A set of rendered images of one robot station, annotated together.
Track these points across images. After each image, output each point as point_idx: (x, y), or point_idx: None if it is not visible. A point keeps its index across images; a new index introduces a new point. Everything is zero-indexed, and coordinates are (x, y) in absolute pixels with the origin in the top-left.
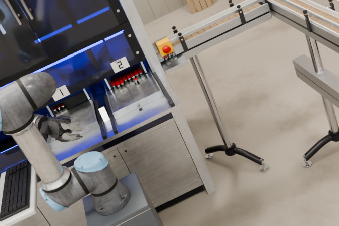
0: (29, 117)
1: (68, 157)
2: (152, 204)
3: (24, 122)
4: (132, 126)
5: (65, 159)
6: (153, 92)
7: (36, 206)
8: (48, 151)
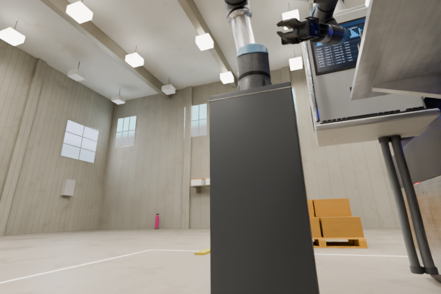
0: (229, 11)
1: (353, 81)
2: (283, 138)
3: (227, 15)
4: (365, 18)
5: (352, 83)
6: None
7: (325, 127)
8: (238, 40)
